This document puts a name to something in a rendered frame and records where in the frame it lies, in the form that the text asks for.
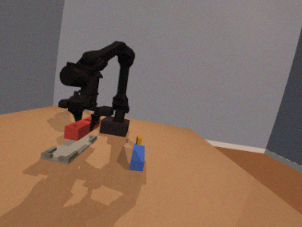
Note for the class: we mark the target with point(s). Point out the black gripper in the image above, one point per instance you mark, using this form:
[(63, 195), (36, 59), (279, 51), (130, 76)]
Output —
[(98, 111)]

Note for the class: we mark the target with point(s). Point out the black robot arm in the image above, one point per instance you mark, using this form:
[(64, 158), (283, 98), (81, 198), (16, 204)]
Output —
[(86, 74)]

